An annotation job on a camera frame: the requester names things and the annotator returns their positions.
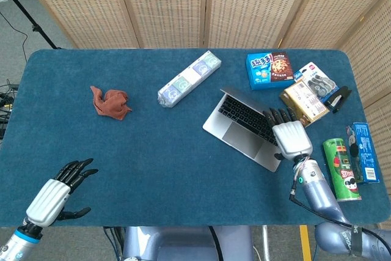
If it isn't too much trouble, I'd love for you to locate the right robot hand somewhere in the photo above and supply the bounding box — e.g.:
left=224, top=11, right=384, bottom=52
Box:
left=263, top=106, right=313, bottom=161

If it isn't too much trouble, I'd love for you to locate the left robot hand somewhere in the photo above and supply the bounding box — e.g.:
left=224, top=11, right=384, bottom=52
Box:
left=26, top=158, right=99, bottom=228

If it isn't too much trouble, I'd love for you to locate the grey laptop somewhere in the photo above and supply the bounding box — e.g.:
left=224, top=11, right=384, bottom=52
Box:
left=202, top=86, right=283, bottom=172

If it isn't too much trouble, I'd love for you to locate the gold printed box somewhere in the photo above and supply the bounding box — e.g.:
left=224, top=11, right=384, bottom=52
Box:
left=279, top=80, right=331, bottom=128

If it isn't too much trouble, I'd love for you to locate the green chips can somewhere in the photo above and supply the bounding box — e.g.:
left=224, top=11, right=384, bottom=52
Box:
left=323, top=138, right=362, bottom=202

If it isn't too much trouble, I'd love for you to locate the tape dispenser blister pack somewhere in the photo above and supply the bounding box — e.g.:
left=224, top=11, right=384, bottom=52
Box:
left=293, top=61, right=340, bottom=103

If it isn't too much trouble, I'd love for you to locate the black stapler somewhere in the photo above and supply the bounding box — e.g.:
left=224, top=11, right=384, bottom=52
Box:
left=323, top=86, right=353, bottom=114

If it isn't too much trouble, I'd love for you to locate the blue cookie box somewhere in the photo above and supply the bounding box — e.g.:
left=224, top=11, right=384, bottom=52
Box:
left=246, top=51, right=296, bottom=91

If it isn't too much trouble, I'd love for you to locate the blue biscuit box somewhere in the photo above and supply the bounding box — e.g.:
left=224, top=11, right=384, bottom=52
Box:
left=345, top=122, right=381, bottom=185

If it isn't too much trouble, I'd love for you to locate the blue table cloth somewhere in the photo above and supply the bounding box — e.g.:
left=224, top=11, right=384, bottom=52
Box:
left=0, top=48, right=391, bottom=228

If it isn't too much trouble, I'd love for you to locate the crumpled orange cloth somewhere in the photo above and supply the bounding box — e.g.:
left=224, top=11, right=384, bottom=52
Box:
left=90, top=86, right=133, bottom=121

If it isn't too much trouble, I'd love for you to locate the long white tissue pack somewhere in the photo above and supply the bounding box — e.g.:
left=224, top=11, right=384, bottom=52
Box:
left=157, top=50, right=222, bottom=109

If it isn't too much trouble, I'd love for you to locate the grey-blue robot torso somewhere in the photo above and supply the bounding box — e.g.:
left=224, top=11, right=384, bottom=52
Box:
left=122, top=226, right=254, bottom=261

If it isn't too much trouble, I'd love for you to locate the black tripod stand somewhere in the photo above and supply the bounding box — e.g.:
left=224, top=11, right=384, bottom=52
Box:
left=0, top=0, right=64, bottom=50

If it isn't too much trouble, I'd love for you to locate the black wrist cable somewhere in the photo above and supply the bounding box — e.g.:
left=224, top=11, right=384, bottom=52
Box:
left=289, top=163, right=352, bottom=224

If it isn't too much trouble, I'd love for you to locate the black floor cable bundle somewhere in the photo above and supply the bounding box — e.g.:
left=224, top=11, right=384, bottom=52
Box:
left=0, top=79, right=19, bottom=139

